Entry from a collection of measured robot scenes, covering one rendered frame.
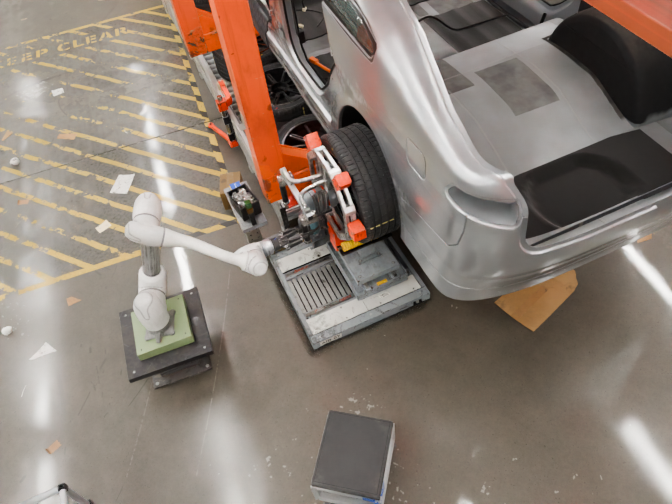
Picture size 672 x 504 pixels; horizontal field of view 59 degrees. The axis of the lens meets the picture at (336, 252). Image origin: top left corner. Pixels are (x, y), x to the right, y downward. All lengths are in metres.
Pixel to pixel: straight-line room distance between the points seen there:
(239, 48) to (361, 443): 2.09
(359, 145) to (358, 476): 1.68
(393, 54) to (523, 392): 2.05
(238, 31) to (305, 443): 2.24
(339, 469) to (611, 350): 1.81
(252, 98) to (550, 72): 1.80
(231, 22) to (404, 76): 0.93
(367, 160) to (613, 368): 1.90
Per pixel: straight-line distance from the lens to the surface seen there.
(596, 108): 3.87
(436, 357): 3.74
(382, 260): 3.86
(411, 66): 2.70
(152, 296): 3.51
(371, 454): 3.13
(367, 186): 3.12
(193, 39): 5.34
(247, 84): 3.32
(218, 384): 3.82
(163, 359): 3.66
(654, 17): 0.59
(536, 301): 4.02
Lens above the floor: 3.28
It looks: 51 degrees down
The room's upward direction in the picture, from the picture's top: 9 degrees counter-clockwise
